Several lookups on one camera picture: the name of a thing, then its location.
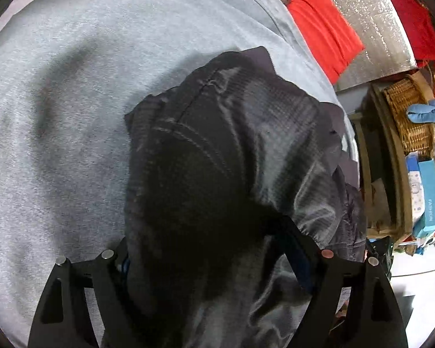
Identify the blue cloth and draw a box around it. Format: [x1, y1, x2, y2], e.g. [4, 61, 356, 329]
[407, 99, 435, 127]

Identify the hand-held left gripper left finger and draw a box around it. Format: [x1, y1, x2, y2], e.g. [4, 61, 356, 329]
[27, 237, 140, 348]

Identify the white patterned box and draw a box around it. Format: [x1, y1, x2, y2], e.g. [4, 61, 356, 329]
[405, 153, 427, 222]

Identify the dark grey puffer jacket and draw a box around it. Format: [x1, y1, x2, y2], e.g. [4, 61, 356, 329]
[99, 46, 368, 348]

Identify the silver foil mat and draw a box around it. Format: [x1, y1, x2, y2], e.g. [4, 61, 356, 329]
[283, 0, 420, 91]

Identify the wicker basket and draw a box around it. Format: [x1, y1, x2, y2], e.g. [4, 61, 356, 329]
[382, 73, 435, 161]

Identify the red blanket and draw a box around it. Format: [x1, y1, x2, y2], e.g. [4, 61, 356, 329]
[374, 0, 435, 63]

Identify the red folded cloth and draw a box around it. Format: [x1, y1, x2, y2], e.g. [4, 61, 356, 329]
[286, 0, 365, 84]

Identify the grey fleece blanket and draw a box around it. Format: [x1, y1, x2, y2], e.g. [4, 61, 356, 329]
[0, 0, 359, 338]

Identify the wooden shelf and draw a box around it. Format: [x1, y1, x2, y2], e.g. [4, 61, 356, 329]
[348, 81, 435, 245]

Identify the blue box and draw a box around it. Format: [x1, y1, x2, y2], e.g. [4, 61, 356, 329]
[412, 159, 435, 239]

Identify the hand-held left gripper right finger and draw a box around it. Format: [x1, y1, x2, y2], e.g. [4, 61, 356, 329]
[275, 219, 410, 348]

